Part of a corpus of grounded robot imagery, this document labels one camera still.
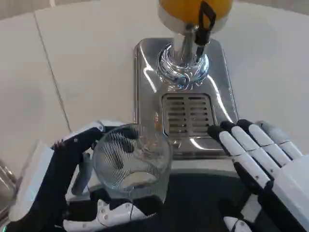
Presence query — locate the clear ribbed glass cup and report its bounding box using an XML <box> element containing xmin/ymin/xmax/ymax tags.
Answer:
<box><xmin>92</xmin><ymin>123</ymin><xmax>173</xmax><ymax>204</ymax></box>

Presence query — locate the orange juice drink dispenser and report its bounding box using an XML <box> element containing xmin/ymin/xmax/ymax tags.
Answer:
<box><xmin>132</xmin><ymin>0</ymin><xmax>239</xmax><ymax>161</ymax></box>

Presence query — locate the steel drip tray grid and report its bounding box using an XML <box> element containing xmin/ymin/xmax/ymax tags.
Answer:
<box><xmin>161</xmin><ymin>93</ymin><xmax>216</xmax><ymax>135</ymax></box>

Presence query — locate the black dispenser tap handle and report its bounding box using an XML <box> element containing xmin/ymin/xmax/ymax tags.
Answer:
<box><xmin>194</xmin><ymin>0</ymin><xmax>217</xmax><ymax>47</ymax></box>

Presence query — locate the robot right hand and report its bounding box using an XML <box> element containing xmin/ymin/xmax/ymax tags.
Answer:
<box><xmin>207</xmin><ymin>119</ymin><xmax>309</xmax><ymax>232</ymax></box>

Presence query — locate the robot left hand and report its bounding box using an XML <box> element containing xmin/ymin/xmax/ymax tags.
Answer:
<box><xmin>7</xmin><ymin>118</ymin><xmax>148</xmax><ymax>232</ymax></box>

